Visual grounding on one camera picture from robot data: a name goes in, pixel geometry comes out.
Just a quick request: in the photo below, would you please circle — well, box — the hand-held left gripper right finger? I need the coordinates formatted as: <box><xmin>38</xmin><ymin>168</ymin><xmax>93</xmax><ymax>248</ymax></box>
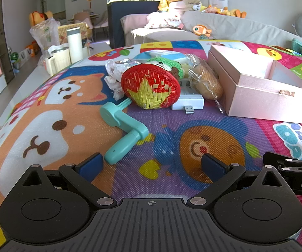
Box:
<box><xmin>190</xmin><ymin>153</ymin><xmax>288</xmax><ymax>207</ymax></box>

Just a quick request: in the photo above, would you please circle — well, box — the white charger box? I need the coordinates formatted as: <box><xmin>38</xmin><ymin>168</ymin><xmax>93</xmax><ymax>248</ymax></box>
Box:
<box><xmin>171</xmin><ymin>79</ymin><xmax>205</xmax><ymax>115</ymax></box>

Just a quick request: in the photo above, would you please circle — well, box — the yellow orange plush toy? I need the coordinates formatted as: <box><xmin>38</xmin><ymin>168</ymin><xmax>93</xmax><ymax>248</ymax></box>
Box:
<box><xmin>29</xmin><ymin>10</ymin><xmax>54</xmax><ymax>28</ymax></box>

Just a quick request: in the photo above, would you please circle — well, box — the orange fish plush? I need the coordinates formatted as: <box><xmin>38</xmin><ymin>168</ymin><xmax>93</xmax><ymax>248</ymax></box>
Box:
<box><xmin>192</xmin><ymin>24</ymin><xmax>214</xmax><ymax>38</ymax></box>

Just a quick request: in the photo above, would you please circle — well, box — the light blue white packet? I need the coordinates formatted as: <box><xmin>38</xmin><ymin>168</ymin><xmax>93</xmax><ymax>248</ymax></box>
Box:
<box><xmin>134</xmin><ymin>49</ymin><xmax>187</xmax><ymax>64</ymax></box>

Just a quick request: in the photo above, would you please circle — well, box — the beige dining chair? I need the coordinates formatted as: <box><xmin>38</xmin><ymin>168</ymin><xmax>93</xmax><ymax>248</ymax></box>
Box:
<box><xmin>73</xmin><ymin>10</ymin><xmax>109</xmax><ymax>41</ymax></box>

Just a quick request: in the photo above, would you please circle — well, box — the dark fish tank cabinet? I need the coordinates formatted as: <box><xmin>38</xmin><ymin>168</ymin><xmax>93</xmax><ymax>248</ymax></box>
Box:
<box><xmin>107</xmin><ymin>1</ymin><xmax>162</xmax><ymax>49</ymax></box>

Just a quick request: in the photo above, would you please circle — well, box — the bread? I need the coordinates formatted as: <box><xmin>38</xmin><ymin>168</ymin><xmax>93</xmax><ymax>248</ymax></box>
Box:
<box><xmin>186</xmin><ymin>54</ymin><xmax>224</xmax><ymax>114</ymax></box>

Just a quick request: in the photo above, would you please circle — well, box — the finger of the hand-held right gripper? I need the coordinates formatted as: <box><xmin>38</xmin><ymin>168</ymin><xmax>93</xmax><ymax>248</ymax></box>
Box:
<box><xmin>263</xmin><ymin>151</ymin><xmax>302</xmax><ymax>175</ymax></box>

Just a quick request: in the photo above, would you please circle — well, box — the teal hand crank tool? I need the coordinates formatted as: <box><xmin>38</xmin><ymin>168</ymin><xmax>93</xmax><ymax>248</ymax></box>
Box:
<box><xmin>100</xmin><ymin>98</ymin><xmax>149</xmax><ymax>165</ymax></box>

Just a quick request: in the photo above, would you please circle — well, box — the beige sofa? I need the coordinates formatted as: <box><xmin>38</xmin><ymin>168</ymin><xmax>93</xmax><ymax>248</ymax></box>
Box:
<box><xmin>121</xmin><ymin>10</ymin><xmax>302</xmax><ymax>55</ymax></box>

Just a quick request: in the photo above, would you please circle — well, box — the green crochet toy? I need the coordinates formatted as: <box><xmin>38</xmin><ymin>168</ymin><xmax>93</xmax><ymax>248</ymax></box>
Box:
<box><xmin>147</xmin><ymin>56</ymin><xmax>184</xmax><ymax>80</ymax></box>

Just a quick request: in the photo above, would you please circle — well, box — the white framed paper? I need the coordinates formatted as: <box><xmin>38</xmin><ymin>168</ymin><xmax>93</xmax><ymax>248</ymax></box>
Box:
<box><xmin>209</xmin><ymin>0</ymin><xmax>229</xmax><ymax>8</ymax></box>

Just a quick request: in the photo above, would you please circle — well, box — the clear plastic bag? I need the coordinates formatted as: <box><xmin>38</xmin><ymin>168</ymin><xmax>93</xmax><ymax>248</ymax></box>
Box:
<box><xmin>29</xmin><ymin>18</ymin><xmax>62</xmax><ymax>51</ymax></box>

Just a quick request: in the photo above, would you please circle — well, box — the red woven basket yellow star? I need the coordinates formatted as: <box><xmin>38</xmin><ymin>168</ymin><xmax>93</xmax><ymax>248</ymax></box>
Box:
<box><xmin>121</xmin><ymin>62</ymin><xmax>181</xmax><ymax>110</ymax></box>

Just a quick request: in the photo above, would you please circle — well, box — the white mug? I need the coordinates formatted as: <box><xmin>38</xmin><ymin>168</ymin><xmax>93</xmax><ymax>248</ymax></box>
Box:
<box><xmin>45</xmin><ymin>45</ymin><xmax>71</xmax><ymax>76</ymax></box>

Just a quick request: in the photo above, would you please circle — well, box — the pink cardboard box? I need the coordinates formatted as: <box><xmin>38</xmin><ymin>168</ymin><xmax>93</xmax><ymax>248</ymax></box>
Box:
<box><xmin>207</xmin><ymin>44</ymin><xmax>302</xmax><ymax>124</ymax></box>

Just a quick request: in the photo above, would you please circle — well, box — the pile of orange plush toys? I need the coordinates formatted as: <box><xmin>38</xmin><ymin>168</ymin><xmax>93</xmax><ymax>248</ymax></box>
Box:
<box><xmin>201</xmin><ymin>4</ymin><xmax>247</xmax><ymax>19</ymax></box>

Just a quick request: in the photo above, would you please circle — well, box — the yellow woven box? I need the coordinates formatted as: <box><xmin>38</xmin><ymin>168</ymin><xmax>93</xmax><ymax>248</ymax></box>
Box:
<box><xmin>58</xmin><ymin>22</ymin><xmax>92</xmax><ymax>45</ymax></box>

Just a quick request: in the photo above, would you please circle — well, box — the white thermos bottle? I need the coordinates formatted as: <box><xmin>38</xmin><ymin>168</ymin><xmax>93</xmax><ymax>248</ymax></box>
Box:
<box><xmin>66</xmin><ymin>27</ymin><xmax>84</xmax><ymax>62</ymax></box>

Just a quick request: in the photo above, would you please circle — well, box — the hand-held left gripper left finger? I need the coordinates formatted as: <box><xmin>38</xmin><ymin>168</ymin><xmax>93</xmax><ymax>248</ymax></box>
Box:
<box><xmin>20</xmin><ymin>153</ymin><xmax>116</xmax><ymax>207</ymax></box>

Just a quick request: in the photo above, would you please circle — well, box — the floral pink blanket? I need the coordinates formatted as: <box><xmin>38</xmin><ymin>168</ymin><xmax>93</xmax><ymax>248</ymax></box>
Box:
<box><xmin>144</xmin><ymin>12</ymin><xmax>185</xmax><ymax>29</ymax></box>

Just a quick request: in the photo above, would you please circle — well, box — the clear plastic wrap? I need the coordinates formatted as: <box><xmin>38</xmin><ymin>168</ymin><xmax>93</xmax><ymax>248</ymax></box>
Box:
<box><xmin>104</xmin><ymin>58</ymin><xmax>146</xmax><ymax>101</ymax></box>

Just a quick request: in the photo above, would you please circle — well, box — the colourful cartoon play mat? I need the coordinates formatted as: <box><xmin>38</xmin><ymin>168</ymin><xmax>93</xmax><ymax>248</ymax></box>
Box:
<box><xmin>0</xmin><ymin>40</ymin><xmax>302</xmax><ymax>252</ymax></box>

